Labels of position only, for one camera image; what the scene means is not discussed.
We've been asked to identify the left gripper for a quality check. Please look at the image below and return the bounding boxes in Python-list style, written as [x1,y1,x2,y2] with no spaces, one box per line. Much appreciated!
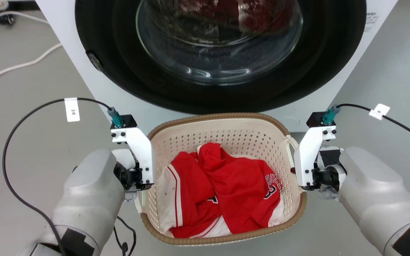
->
[112,149,145,202]

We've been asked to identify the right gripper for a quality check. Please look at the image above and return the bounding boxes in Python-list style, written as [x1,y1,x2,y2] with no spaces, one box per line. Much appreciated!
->
[312,147,347,200]

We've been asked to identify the beige perforated laundry basket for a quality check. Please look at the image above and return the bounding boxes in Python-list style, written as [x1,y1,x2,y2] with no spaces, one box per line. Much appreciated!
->
[139,113,308,246]

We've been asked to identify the red laundry inside washer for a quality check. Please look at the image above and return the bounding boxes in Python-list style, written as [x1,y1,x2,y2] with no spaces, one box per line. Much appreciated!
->
[175,0,293,33]

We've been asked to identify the red white-striped garment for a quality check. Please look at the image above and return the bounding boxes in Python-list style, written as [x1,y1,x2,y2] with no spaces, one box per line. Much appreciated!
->
[156,151,232,239]

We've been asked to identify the red numbered jersey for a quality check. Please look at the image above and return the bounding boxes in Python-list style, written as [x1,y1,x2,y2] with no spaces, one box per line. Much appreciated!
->
[196,143,283,234]

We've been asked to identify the white washing machine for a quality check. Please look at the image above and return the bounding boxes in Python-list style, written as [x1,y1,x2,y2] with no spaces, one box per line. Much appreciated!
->
[35,0,399,133]

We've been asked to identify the black round glass washer door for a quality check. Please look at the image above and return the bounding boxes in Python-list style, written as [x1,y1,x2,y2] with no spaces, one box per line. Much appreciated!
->
[75,0,367,115]

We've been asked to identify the thin black cable loop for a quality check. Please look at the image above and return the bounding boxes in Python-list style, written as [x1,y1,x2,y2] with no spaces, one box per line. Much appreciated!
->
[114,216,137,256]

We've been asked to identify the white paper cable tag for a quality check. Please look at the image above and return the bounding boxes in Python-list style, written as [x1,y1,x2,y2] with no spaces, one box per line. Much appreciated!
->
[64,98,80,123]
[368,103,391,121]

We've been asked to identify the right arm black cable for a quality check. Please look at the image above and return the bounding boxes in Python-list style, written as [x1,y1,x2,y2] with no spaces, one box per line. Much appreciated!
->
[321,103,410,151]

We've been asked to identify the thick white floor cable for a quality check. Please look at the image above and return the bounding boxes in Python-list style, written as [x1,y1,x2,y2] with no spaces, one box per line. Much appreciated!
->
[0,43,62,87]

